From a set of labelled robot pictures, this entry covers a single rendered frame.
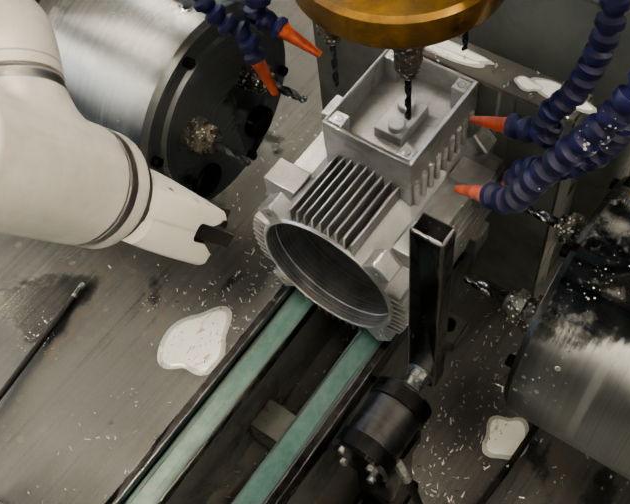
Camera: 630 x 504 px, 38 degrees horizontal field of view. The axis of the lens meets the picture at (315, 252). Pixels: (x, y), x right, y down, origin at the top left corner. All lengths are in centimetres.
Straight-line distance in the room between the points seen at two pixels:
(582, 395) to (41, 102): 48
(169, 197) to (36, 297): 62
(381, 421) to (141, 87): 40
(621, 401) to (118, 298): 67
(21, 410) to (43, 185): 66
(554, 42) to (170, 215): 50
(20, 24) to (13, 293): 71
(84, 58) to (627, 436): 63
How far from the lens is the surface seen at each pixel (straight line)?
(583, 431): 82
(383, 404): 83
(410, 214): 89
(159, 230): 65
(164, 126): 96
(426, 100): 92
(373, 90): 93
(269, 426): 104
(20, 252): 129
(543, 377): 80
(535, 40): 101
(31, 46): 59
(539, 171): 66
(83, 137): 58
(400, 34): 69
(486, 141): 93
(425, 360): 84
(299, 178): 92
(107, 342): 118
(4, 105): 53
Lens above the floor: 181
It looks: 58 degrees down
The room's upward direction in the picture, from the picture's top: 9 degrees counter-clockwise
